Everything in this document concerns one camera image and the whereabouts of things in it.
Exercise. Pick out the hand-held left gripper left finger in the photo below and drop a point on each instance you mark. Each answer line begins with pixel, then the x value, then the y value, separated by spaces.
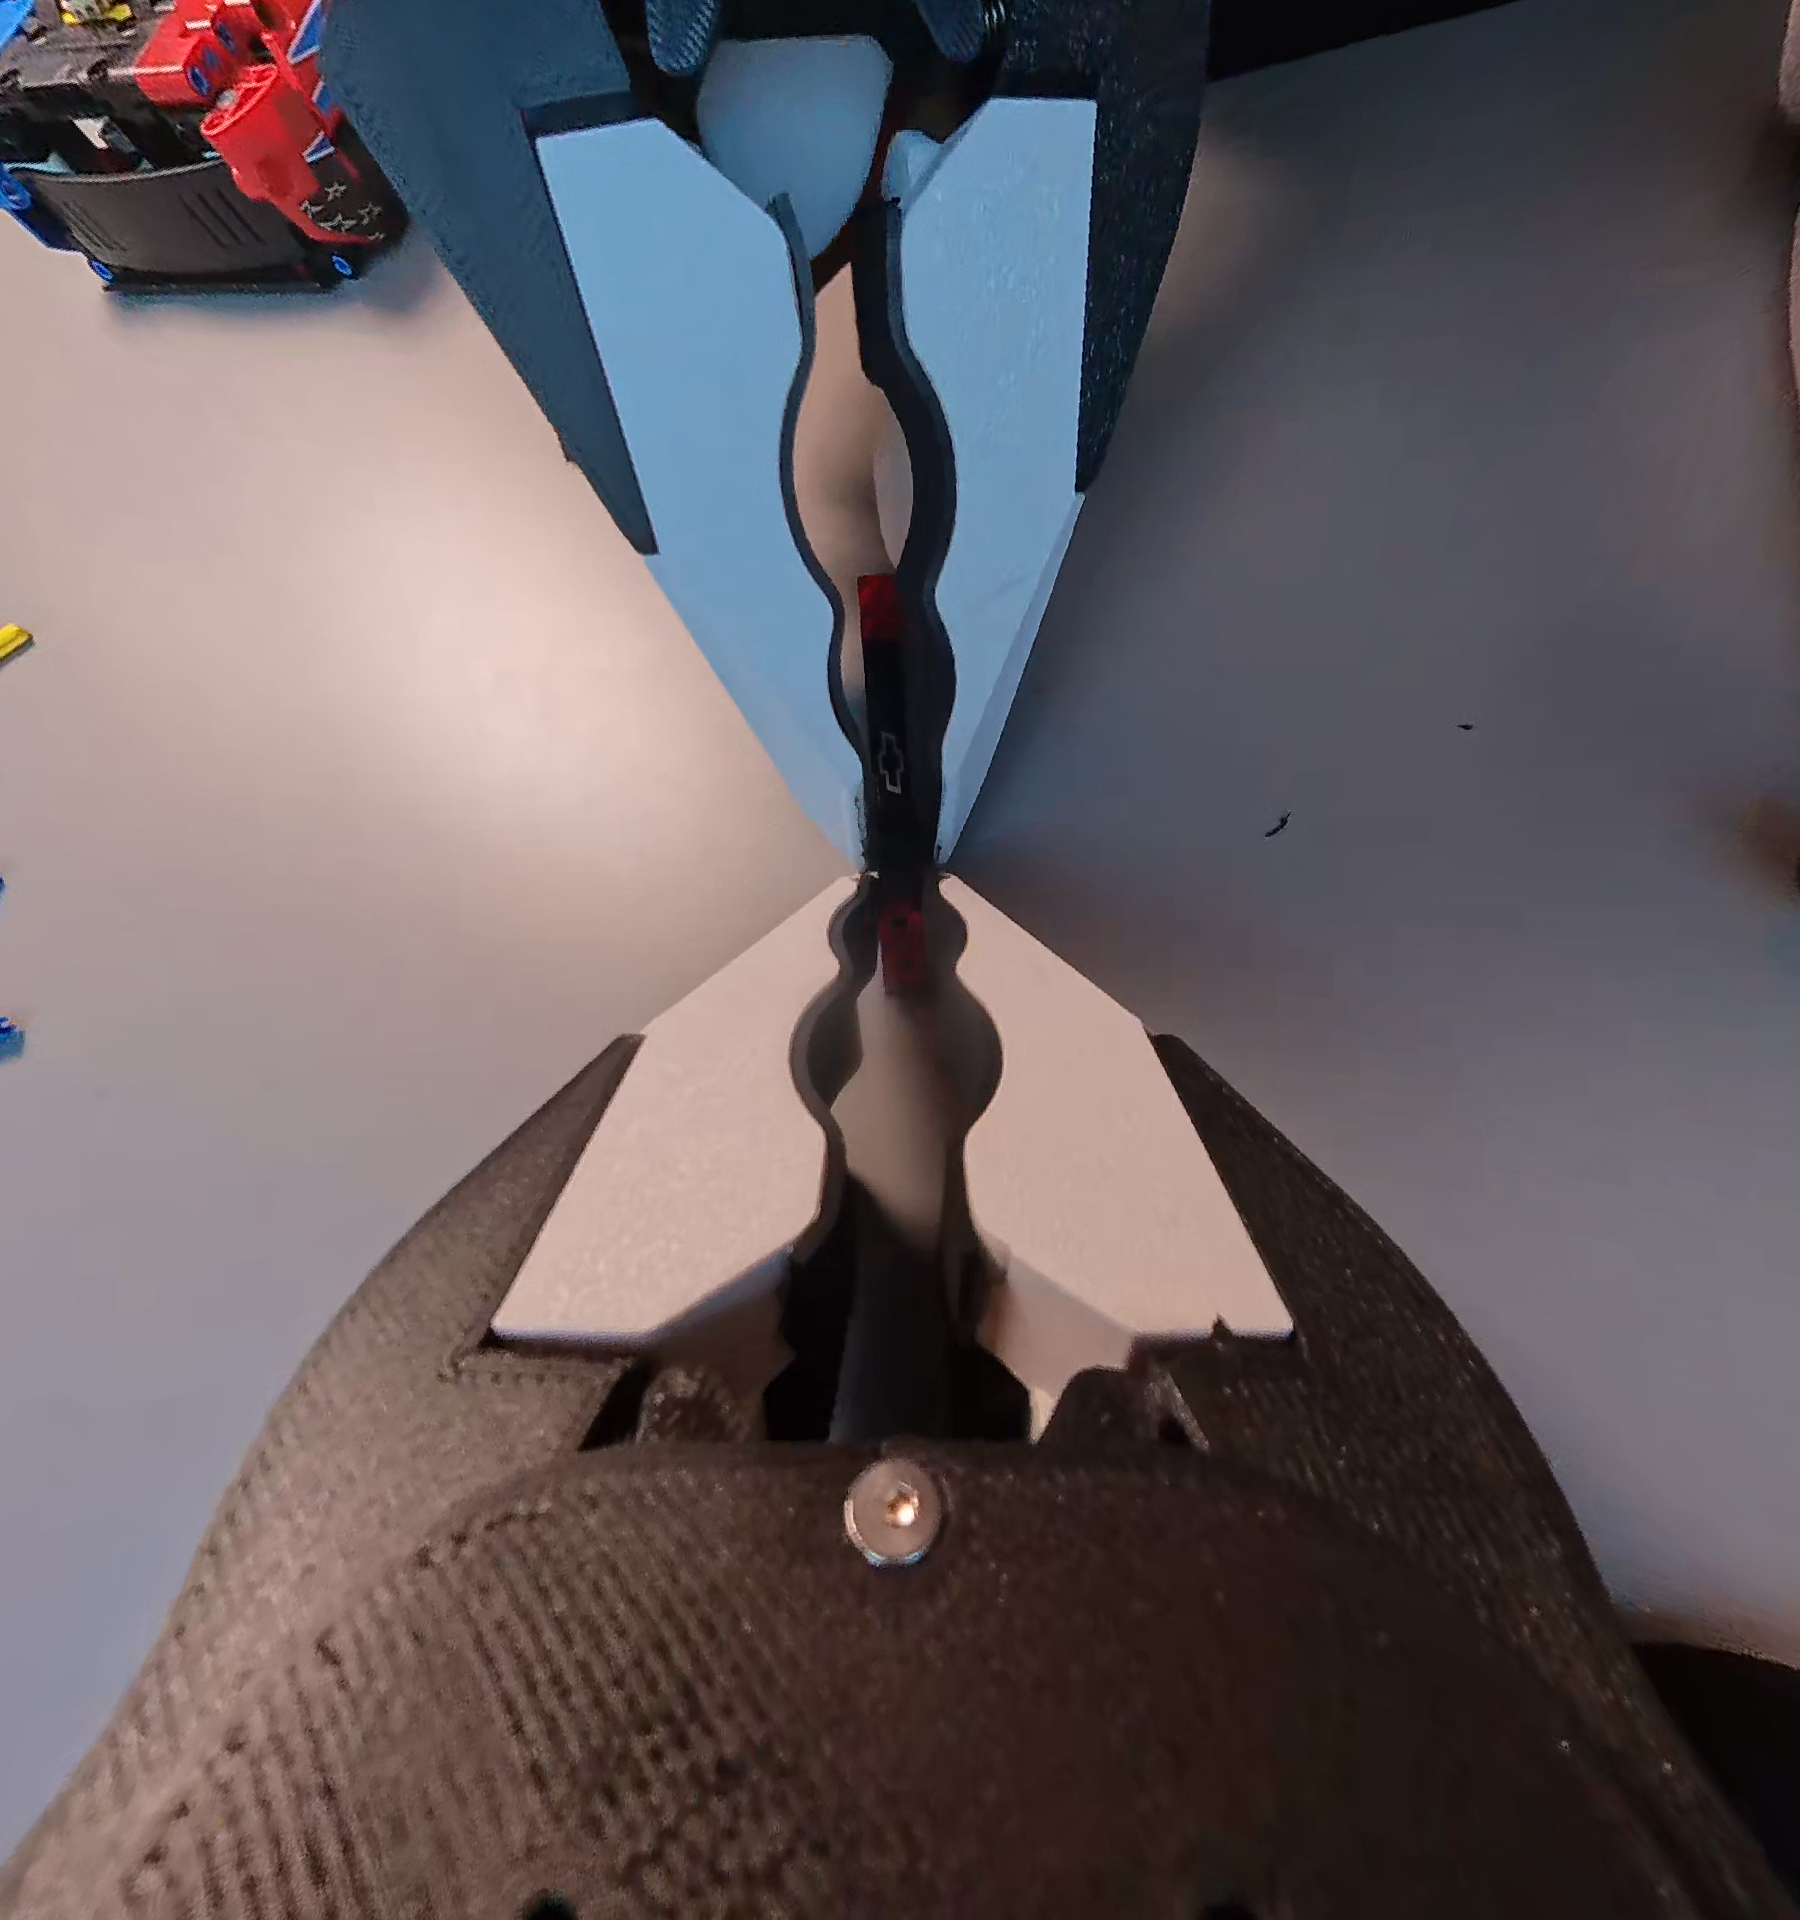
pixel 674 1170

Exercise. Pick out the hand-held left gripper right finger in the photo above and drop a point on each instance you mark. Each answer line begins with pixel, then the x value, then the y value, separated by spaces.
pixel 1111 1170

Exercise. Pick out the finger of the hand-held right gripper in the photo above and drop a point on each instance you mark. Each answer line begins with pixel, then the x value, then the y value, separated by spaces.
pixel 674 378
pixel 1015 378

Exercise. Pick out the black lego plate white emblem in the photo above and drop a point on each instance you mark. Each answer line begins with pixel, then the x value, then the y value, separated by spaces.
pixel 892 751

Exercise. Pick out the lego race car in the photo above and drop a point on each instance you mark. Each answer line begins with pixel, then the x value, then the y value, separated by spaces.
pixel 166 150

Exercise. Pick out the person's right hand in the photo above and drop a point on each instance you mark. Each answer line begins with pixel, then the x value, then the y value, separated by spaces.
pixel 848 467

